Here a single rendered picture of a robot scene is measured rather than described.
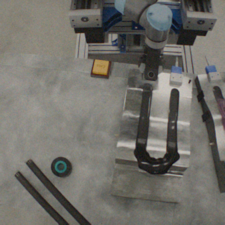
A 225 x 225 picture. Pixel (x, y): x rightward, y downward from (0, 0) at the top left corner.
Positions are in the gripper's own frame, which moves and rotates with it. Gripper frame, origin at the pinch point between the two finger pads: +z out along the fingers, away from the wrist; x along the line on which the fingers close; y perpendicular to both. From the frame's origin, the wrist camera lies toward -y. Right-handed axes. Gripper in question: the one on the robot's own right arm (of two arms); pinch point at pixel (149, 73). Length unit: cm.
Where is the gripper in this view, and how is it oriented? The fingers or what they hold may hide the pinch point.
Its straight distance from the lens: 108.3
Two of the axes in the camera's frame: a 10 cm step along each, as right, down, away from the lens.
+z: 0.4, 3.2, 9.5
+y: 1.6, -9.4, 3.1
